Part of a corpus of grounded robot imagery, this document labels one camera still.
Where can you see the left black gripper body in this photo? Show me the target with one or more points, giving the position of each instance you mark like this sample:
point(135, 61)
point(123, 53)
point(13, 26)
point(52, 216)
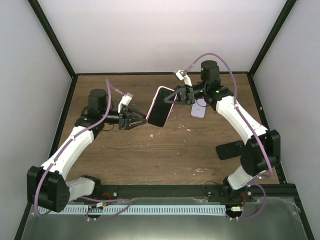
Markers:
point(122, 120)

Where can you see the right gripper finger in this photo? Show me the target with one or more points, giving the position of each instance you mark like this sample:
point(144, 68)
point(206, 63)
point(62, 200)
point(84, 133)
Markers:
point(170, 98)
point(178, 100)

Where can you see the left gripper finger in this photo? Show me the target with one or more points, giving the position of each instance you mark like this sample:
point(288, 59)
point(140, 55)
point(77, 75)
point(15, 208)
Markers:
point(137, 112)
point(135, 122)

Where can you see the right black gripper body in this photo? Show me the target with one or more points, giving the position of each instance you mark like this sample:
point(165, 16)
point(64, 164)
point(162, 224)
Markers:
point(189, 94)

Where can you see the pink phone case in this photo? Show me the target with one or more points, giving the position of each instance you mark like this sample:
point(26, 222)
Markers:
point(150, 110)

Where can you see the lavender phone case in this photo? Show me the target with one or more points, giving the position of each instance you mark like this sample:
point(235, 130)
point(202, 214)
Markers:
point(198, 109)

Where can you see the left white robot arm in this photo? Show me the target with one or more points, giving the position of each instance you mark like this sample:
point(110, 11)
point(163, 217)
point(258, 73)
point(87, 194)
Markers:
point(46, 185)

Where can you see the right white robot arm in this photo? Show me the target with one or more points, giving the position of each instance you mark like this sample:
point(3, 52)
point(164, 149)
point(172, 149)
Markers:
point(262, 147)

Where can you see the black phone case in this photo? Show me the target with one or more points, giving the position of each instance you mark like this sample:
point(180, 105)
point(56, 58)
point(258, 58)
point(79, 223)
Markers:
point(230, 150)

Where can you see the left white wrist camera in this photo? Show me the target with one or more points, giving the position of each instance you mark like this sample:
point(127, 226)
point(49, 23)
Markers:
point(125, 101)

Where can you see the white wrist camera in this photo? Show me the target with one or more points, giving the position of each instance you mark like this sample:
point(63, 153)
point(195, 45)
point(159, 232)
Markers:
point(182, 75)
point(125, 101)

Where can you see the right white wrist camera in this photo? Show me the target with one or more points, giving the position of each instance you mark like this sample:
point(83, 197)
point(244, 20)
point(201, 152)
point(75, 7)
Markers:
point(182, 75)

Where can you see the black enclosure frame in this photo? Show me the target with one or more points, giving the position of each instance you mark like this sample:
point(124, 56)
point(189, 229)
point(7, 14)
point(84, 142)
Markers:
point(55, 40)

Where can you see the black front mounting rail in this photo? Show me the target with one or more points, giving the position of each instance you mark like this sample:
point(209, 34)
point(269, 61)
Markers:
point(213, 192)

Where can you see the light blue slotted cable duct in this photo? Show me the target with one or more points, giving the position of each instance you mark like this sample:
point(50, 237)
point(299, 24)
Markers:
point(202, 210)

